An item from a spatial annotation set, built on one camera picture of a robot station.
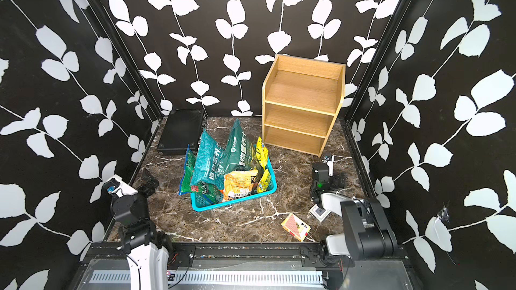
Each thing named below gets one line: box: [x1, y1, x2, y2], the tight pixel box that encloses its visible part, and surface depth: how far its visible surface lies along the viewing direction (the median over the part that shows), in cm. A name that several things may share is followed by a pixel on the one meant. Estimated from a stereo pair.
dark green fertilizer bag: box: [223, 118, 254, 174], surface depth 75 cm
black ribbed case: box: [156, 108, 204, 156], surface depth 116 cm
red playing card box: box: [280, 212, 312, 243], surface depth 81 cm
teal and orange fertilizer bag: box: [190, 128, 226, 192], surface depth 76 cm
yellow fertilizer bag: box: [255, 136, 271, 194], surface depth 87 cm
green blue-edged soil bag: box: [178, 144, 224, 205], surface depth 76 cm
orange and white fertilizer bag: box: [223, 169, 259, 202], surface depth 77 cm
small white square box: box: [309, 204, 332, 223], surface depth 85 cm
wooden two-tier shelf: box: [262, 53, 347, 158], surface depth 95 cm
